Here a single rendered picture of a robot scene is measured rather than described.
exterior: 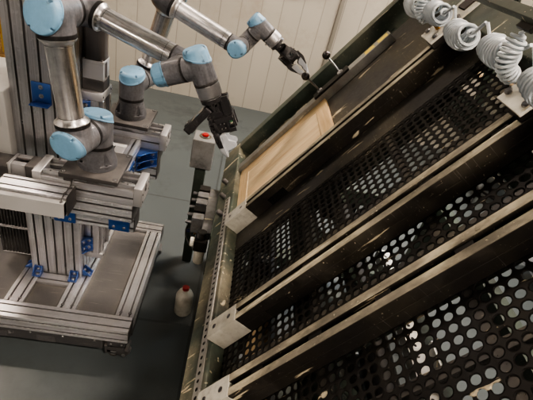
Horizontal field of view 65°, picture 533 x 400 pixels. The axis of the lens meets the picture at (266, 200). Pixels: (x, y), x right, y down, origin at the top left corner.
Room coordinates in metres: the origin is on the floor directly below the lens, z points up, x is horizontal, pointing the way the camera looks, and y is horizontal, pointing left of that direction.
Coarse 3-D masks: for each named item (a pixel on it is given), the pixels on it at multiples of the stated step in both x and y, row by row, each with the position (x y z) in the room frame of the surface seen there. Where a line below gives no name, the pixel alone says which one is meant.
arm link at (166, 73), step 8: (176, 56) 1.27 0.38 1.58; (152, 64) 1.22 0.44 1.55; (160, 64) 1.20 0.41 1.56; (168, 64) 1.20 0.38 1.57; (176, 64) 1.19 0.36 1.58; (152, 72) 1.19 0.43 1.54; (160, 72) 1.19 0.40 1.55; (168, 72) 1.18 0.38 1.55; (176, 72) 1.18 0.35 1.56; (152, 80) 1.19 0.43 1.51; (160, 80) 1.19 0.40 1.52; (168, 80) 1.19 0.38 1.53; (176, 80) 1.19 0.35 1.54; (184, 80) 1.19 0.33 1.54
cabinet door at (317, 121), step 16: (320, 112) 1.79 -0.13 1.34; (304, 128) 1.78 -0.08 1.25; (320, 128) 1.65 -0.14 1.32; (272, 144) 1.87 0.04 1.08; (288, 144) 1.74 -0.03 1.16; (304, 144) 1.63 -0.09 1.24; (256, 160) 1.84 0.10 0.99; (272, 160) 1.71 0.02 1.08; (288, 160) 1.60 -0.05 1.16; (240, 176) 1.81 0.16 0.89; (256, 176) 1.69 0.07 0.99; (272, 176) 1.57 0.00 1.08; (240, 192) 1.65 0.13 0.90
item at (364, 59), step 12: (372, 48) 1.92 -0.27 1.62; (384, 48) 1.92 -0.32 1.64; (360, 60) 1.91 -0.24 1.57; (372, 60) 1.92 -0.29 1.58; (348, 72) 1.91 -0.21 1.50; (336, 84) 1.90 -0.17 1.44; (324, 96) 1.90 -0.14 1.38; (312, 108) 1.89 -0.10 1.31; (276, 132) 1.91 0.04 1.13; (264, 144) 1.88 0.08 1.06; (252, 156) 1.86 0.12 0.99; (240, 168) 1.86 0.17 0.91
